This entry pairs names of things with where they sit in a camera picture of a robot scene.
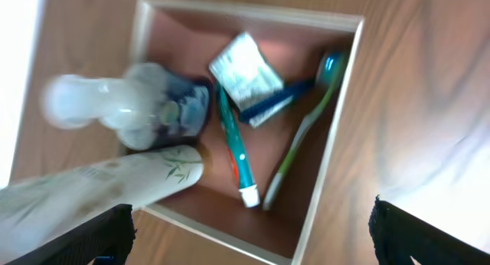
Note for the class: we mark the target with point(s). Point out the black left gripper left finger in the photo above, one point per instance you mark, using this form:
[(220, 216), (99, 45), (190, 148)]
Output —
[(106, 239)]

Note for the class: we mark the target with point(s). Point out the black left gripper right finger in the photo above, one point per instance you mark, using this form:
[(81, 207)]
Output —
[(401, 238)]

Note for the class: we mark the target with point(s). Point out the white Pantene tube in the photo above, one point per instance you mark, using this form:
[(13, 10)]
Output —
[(38, 210)]

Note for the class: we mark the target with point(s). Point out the Dettol foam soap bottle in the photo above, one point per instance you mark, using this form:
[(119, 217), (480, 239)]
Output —
[(148, 107)]

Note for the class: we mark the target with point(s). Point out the teal Colgate toothpaste tube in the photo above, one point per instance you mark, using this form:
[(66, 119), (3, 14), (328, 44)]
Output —
[(238, 155)]

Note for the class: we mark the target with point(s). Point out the green white toothbrush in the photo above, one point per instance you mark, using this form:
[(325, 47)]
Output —
[(330, 74)]

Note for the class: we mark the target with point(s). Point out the blue disposable razor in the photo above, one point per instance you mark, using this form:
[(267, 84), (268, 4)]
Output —
[(267, 108)]

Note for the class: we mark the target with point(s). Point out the green white soap bar pack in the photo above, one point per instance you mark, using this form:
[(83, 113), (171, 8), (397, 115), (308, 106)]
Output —
[(243, 72)]

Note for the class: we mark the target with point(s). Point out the white box pink interior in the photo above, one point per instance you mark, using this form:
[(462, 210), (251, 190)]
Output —
[(184, 36)]

